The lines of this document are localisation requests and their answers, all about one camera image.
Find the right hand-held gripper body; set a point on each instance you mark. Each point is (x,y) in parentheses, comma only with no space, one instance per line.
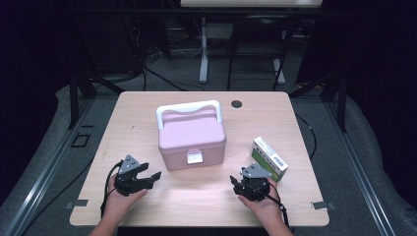
(255,183)

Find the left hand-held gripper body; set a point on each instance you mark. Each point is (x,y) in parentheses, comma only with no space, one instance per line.
(129,165)

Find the green white medicine box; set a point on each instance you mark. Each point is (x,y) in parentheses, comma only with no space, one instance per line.
(270,157)

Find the pink storage box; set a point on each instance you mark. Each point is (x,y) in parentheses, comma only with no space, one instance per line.
(191,137)

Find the person's right hand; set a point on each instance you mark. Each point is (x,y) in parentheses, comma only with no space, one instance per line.
(267,209)

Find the person's left hand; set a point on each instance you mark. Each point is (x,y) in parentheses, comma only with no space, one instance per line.
(118,205)

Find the grey tape piece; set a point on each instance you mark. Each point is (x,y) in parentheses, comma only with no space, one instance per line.
(78,203)
(323,205)

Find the black metal stand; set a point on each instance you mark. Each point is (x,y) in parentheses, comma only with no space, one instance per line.
(342,105)
(73,98)

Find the white desk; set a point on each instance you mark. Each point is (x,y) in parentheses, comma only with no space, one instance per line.
(204,65)

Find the black curtain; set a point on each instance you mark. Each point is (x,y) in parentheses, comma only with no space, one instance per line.
(387,98)
(26,98)

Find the black chair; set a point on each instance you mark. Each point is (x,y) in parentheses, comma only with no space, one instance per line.
(262,20)

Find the metal floor rail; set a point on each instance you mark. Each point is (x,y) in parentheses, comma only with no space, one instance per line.
(42,178)
(360,178)

